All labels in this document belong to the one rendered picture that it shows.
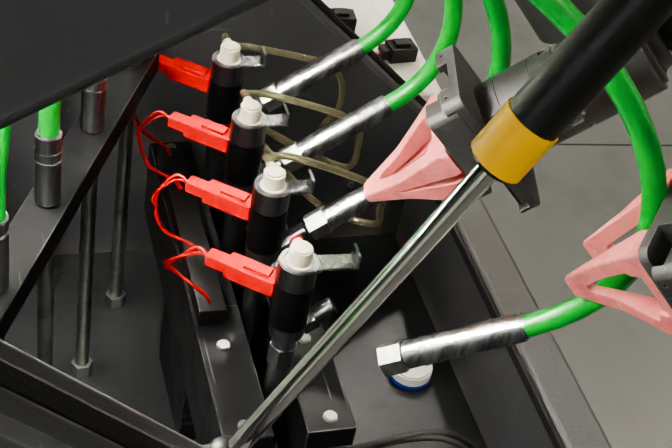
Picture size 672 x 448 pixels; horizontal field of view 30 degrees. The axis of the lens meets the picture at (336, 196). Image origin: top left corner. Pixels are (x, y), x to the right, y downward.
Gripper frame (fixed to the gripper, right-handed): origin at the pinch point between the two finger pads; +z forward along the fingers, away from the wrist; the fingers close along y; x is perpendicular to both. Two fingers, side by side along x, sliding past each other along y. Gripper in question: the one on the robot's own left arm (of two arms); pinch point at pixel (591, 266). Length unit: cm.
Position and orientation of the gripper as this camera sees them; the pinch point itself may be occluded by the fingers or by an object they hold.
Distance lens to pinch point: 74.8
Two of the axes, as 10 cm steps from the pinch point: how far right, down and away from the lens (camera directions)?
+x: 5.8, 7.3, 3.7
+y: -4.8, 6.6, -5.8
